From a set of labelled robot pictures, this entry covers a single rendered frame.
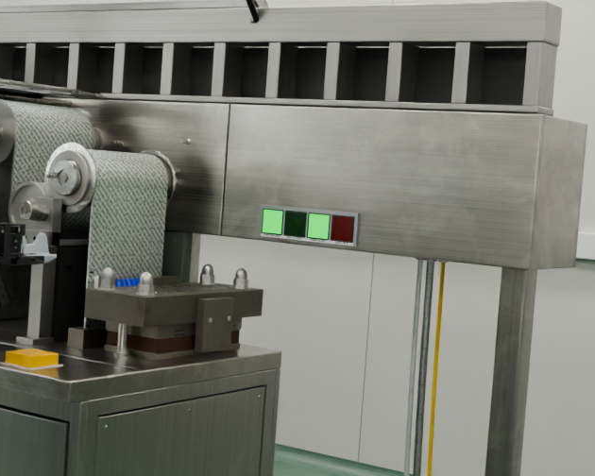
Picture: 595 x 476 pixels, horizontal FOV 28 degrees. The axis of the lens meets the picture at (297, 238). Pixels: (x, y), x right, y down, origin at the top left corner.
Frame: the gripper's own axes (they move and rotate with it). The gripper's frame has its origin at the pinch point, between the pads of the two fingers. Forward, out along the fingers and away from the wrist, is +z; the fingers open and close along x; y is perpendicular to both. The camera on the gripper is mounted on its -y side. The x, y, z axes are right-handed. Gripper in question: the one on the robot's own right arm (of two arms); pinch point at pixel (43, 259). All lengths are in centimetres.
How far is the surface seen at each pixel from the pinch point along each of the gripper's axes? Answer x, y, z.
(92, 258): -0.7, 0.0, 13.1
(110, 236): -0.8, 4.5, 18.4
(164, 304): -20.4, -7.4, 14.0
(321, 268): 109, -19, 278
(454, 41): -65, 49, 45
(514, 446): -77, -32, 61
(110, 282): -8.9, -4.2, 10.2
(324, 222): -38, 11, 44
